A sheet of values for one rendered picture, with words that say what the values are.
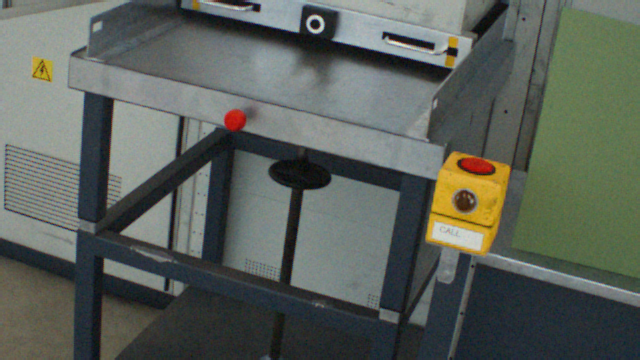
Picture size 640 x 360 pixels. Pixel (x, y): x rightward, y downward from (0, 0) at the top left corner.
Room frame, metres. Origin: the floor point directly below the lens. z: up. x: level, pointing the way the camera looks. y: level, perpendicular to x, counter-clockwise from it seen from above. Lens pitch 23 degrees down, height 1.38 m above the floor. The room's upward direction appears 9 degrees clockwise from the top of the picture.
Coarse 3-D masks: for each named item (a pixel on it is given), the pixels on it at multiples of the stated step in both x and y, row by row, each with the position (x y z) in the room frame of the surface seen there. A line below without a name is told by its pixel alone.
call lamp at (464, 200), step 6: (456, 192) 1.21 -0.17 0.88; (462, 192) 1.20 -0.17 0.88; (468, 192) 1.20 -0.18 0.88; (474, 192) 1.20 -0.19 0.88; (456, 198) 1.20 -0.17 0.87; (462, 198) 1.19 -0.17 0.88; (468, 198) 1.19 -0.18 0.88; (474, 198) 1.20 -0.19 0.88; (456, 204) 1.20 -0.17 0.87; (462, 204) 1.19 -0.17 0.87; (468, 204) 1.19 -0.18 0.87; (474, 204) 1.20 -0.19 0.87; (462, 210) 1.19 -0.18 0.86; (468, 210) 1.19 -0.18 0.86; (474, 210) 1.20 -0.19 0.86
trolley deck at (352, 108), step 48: (144, 48) 1.70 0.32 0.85; (192, 48) 1.73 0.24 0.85; (240, 48) 1.77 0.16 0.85; (288, 48) 1.81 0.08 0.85; (336, 48) 1.86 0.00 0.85; (144, 96) 1.57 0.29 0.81; (192, 96) 1.55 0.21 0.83; (240, 96) 1.53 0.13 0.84; (288, 96) 1.56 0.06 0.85; (336, 96) 1.59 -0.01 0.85; (384, 96) 1.63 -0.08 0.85; (480, 96) 1.70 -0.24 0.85; (336, 144) 1.49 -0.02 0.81; (384, 144) 1.47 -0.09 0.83; (432, 144) 1.45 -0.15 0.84
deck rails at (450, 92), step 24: (144, 0) 1.78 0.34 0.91; (168, 0) 1.88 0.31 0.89; (120, 24) 1.70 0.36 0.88; (144, 24) 1.79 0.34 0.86; (168, 24) 1.85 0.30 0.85; (504, 24) 2.10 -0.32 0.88; (96, 48) 1.63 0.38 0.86; (120, 48) 1.67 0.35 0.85; (480, 48) 1.83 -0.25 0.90; (456, 72) 1.62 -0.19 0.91; (432, 96) 1.46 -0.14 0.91; (456, 96) 1.66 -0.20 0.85; (432, 120) 1.48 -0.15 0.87
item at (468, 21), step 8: (464, 0) 1.79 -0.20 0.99; (472, 0) 1.85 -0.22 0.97; (480, 0) 1.94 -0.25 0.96; (488, 0) 2.04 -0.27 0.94; (496, 0) 2.15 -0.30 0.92; (464, 8) 1.79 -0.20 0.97; (472, 8) 1.87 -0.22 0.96; (480, 8) 1.96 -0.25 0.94; (488, 8) 2.06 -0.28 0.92; (464, 16) 1.80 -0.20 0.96; (472, 16) 1.88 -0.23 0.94; (480, 16) 1.98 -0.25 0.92; (464, 24) 1.81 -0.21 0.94; (472, 24) 1.90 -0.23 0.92
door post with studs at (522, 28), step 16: (512, 0) 2.11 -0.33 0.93; (528, 0) 2.10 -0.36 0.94; (512, 16) 2.11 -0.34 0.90; (528, 16) 2.10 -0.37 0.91; (512, 32) 2.11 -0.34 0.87; (528, 32) 2.10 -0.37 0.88; (528, 48) 2.09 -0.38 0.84; (528, 64) 2.09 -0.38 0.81; (512, 80) 2.10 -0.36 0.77; (512, 96) 2.10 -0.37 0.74; (512, 112) 2.10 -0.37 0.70; (512, 128) 2.09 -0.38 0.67; (512, 144) 2.09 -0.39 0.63; (496, 160) 2.10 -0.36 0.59; (464, 304) 2.10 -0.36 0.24
